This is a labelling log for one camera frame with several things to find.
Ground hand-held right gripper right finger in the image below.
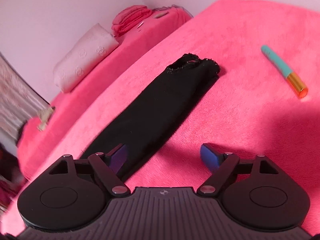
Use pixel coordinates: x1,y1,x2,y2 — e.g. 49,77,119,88
196,143,279,197

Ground pink embossed pillow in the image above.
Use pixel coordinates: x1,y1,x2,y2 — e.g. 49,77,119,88
53,23,119,93

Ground stack of folded pink cloth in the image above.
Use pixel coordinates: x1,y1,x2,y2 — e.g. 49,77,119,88
111,4,153,37

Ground beige garment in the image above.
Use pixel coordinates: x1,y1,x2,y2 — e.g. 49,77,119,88
36,106,56,132

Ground patterned pink curtain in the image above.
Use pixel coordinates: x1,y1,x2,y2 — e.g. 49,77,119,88
0,52,50,141

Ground grey lace cloth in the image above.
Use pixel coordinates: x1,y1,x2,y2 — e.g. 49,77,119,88
153,4,193,18

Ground teal and gold tube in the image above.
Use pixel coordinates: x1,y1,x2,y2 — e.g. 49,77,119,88
261,45,309,99

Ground bed with pink sheet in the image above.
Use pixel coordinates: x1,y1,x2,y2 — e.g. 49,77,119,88
17,4,194,181

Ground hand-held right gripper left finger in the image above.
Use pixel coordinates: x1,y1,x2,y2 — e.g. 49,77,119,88
48,144,131,197

